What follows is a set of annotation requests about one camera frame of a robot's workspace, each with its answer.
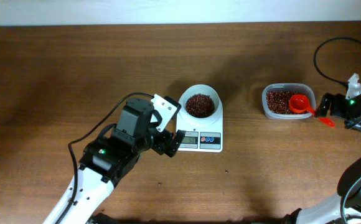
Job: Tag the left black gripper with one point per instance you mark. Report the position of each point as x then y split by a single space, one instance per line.
162 146

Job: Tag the red measuring scoop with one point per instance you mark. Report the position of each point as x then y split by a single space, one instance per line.
300 103

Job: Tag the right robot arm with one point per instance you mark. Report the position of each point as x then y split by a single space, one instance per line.
345 205

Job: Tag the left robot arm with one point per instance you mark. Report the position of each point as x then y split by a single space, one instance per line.
114 153

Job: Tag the white digital kitchen scale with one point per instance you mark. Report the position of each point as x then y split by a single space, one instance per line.
208 136

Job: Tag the red beans in bowl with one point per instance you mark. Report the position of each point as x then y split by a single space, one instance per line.
200 106

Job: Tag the white round bowl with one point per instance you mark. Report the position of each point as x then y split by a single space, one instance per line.
205 90

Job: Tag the clear plastic bean container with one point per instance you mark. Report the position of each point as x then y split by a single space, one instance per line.
300 88

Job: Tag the red beans in container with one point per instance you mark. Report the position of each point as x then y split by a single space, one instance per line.
278 101

